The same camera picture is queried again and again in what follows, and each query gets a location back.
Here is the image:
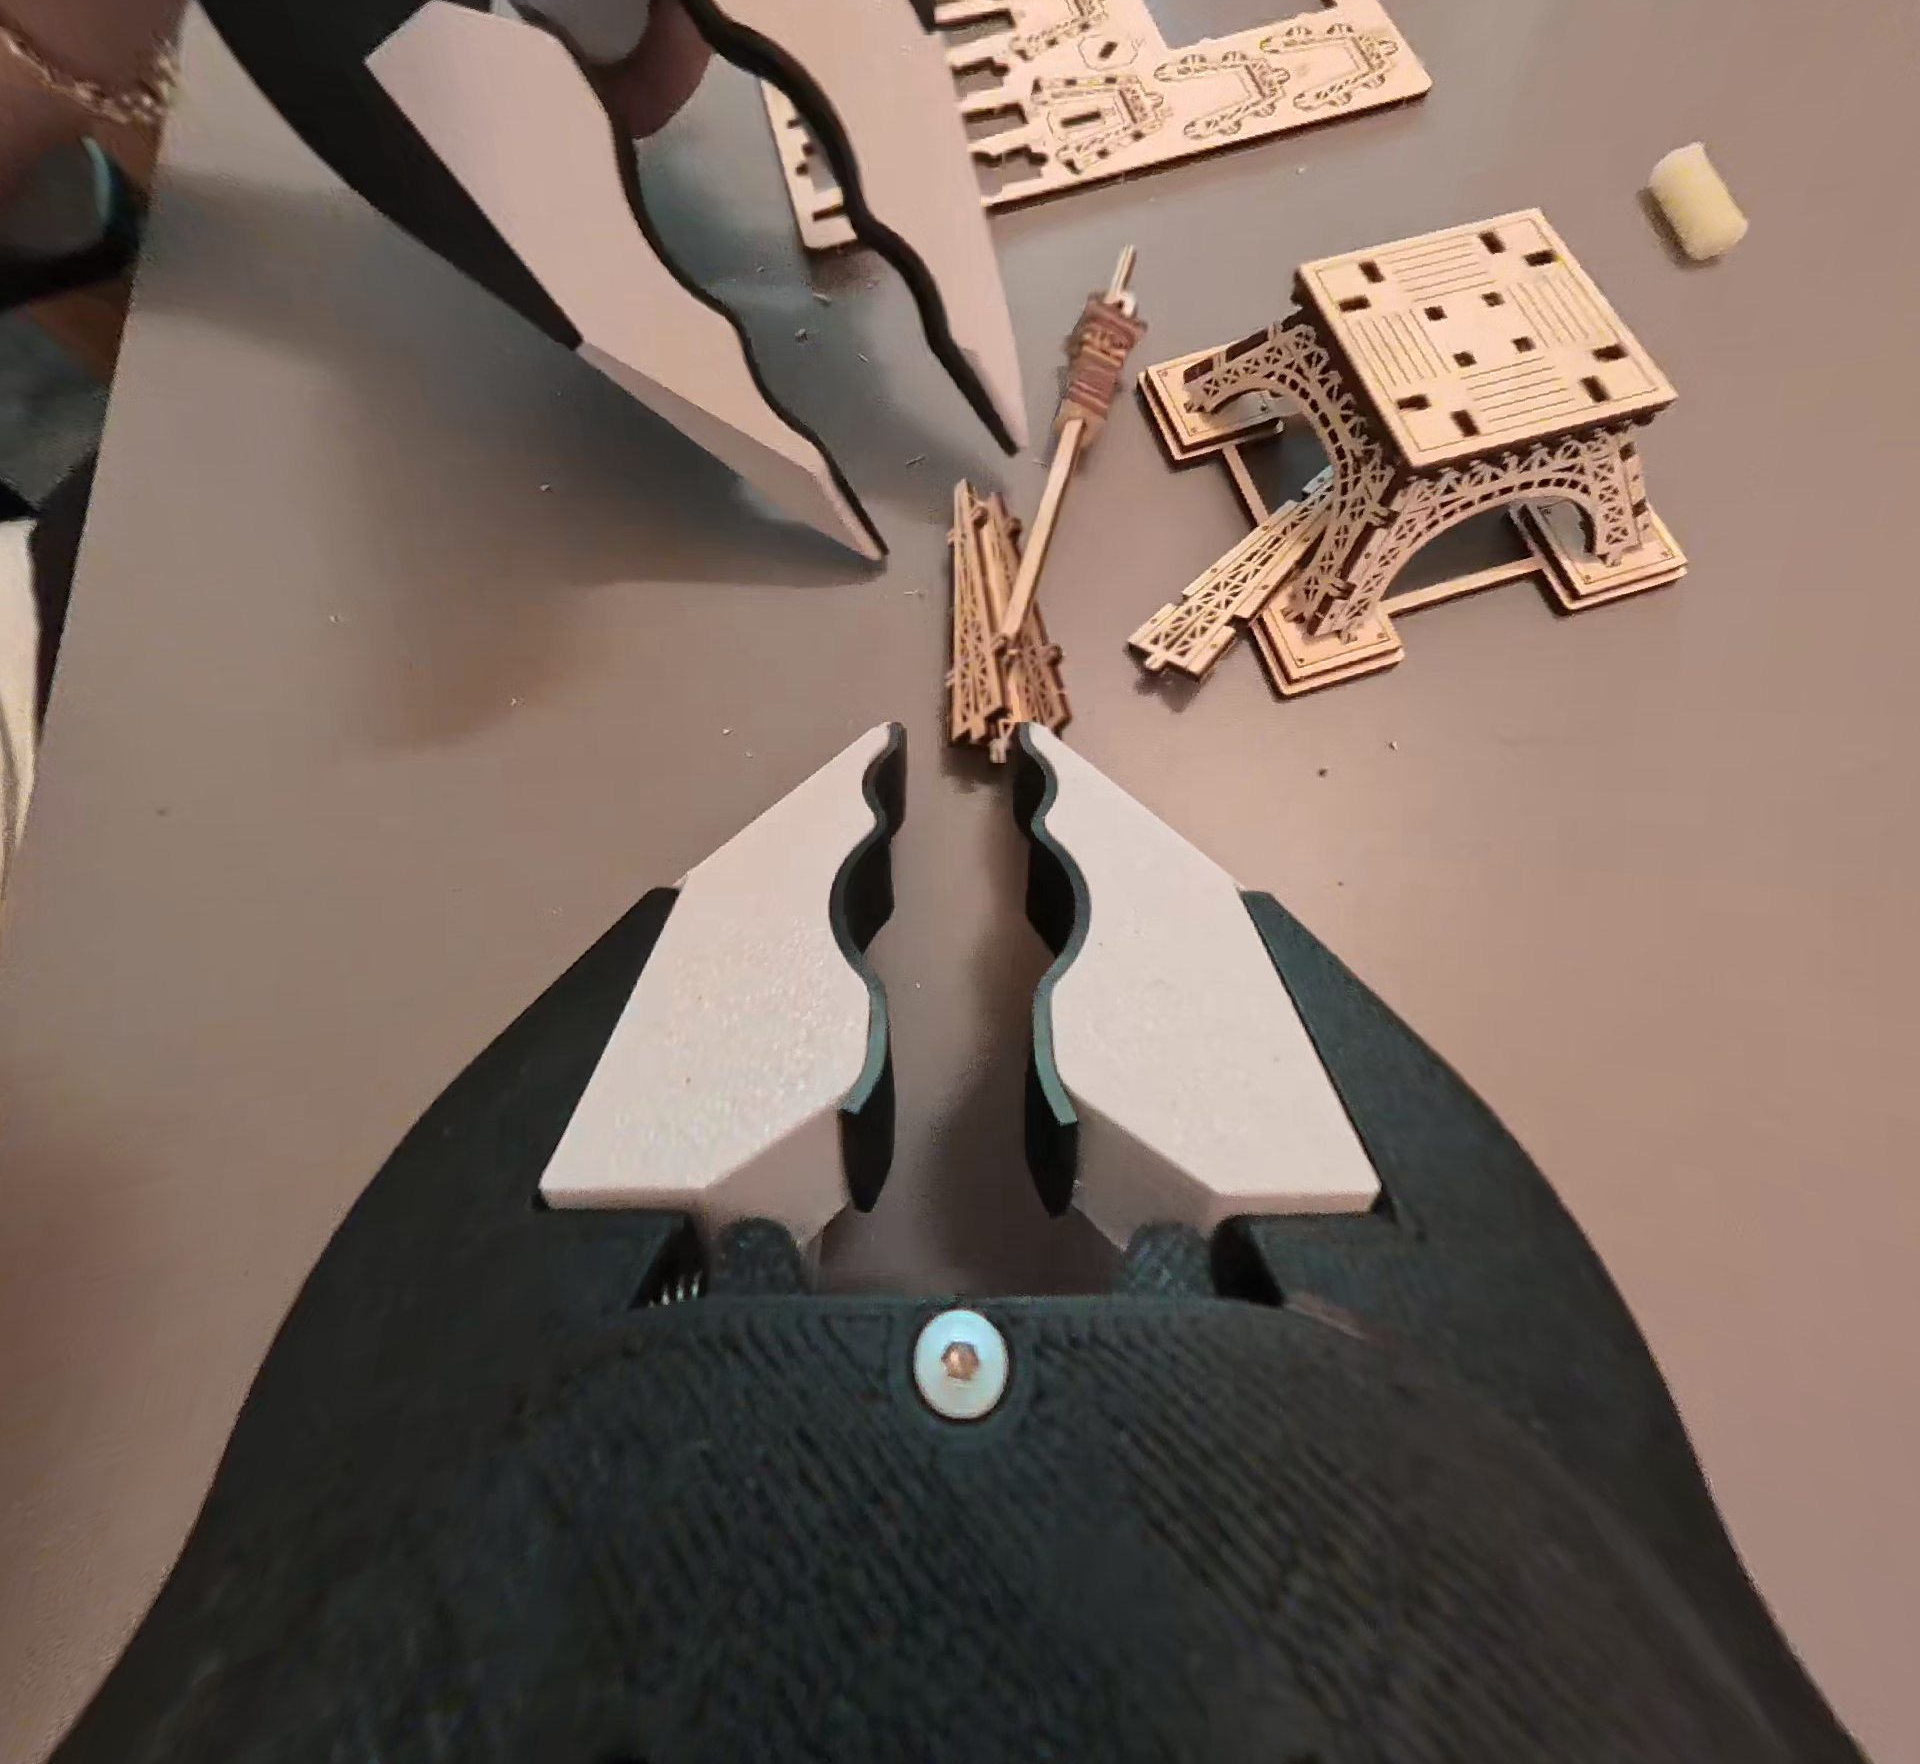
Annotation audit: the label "gold chain bracelet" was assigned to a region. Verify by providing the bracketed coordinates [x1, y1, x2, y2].
[0, 12, 184, 132]

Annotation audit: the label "wooden lattice panel piece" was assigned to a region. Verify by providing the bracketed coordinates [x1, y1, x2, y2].
[1127, 486, 1339, 672]

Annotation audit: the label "wooden tower base model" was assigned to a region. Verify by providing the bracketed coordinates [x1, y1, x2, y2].
[1136, 212, 1689, 697]

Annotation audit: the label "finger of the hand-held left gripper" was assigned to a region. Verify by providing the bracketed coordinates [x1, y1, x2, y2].
[360, 0, 892, 561]
[634, 0, 1032, 453]

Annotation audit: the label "person's left hand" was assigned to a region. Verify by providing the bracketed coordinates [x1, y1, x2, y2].
[591, 0, 717, 144]

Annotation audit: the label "wooden part sheet long slots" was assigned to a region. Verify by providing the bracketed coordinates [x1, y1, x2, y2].
[759, 0, 1438, 253]

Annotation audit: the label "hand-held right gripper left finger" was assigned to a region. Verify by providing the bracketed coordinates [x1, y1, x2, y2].
[535, 723, 905, 1219]

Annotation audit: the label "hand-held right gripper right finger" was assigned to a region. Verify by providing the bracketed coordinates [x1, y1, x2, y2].
[1012, 723, 1379, 1251]

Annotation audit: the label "small pale wax stick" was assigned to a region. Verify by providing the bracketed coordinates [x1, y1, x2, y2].
[1646, 137, 1751, 266]

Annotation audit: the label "wooden tower spire assembly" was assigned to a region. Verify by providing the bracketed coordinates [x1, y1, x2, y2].
[941, 246, 1152, 764]

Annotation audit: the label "grey desk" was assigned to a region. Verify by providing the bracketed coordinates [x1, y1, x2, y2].
[0, 0, 1920, 1764]

